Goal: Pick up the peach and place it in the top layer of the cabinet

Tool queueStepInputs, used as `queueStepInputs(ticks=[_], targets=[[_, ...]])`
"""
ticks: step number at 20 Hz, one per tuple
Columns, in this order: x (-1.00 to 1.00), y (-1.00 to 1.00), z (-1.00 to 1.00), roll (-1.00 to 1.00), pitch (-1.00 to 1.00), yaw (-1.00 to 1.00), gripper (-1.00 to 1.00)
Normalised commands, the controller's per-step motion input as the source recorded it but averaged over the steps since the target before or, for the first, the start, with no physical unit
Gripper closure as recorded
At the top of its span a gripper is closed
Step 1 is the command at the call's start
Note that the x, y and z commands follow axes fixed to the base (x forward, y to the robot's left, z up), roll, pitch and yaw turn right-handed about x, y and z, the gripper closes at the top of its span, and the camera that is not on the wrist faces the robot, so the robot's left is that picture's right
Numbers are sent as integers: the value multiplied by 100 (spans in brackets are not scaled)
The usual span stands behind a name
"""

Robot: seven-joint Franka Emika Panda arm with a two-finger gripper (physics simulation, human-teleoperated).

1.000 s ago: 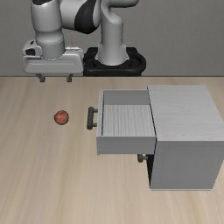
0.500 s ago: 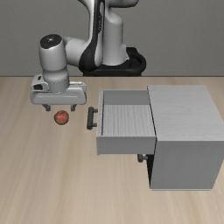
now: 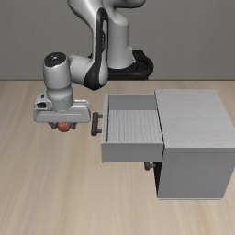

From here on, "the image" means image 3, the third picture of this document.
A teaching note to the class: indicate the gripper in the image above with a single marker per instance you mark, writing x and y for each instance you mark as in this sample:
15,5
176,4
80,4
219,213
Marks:
61,114

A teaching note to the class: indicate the red-orange peach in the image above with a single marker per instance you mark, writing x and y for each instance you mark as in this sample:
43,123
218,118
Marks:
63,127

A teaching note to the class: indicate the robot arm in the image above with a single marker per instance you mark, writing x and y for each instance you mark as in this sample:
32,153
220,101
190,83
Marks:
116,39

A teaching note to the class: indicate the grey cabinet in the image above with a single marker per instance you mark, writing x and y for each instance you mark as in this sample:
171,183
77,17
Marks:
192,143

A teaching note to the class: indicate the open grey drawer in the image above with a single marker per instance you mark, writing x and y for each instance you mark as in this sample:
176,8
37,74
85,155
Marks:
134,128

